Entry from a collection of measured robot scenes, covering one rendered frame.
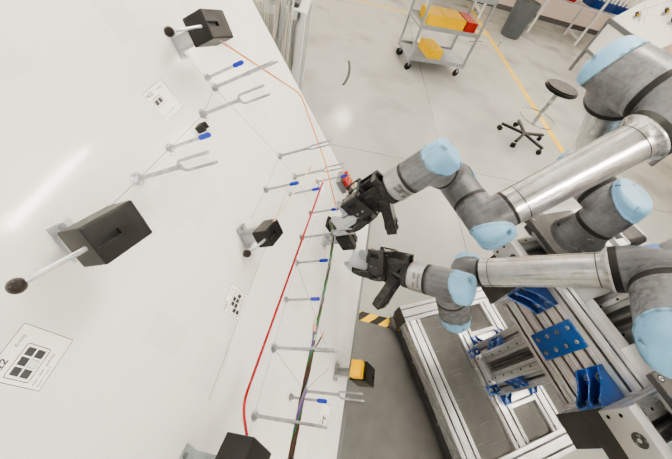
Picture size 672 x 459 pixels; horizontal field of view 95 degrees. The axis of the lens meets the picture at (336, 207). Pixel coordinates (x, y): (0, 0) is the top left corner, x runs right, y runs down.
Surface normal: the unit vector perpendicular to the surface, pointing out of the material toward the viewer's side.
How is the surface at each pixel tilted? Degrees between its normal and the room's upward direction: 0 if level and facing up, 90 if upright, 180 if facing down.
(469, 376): 0
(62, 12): 54
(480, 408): 0
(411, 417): 0
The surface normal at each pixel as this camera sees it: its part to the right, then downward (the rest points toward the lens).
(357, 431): 0.20, -0.62
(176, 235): 0.90, -0.15
